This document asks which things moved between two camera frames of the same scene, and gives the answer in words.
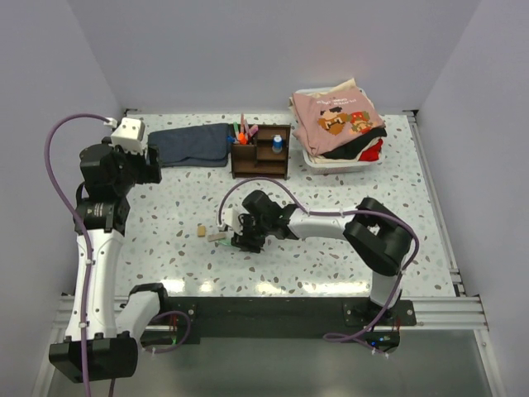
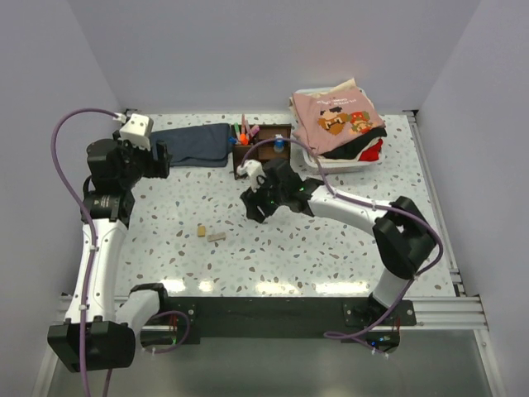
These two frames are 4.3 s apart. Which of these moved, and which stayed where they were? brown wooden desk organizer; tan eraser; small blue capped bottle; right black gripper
Moved: right black gripper
Stayed: brown wooden desk organizer; small blue capped bottle; tan eraser
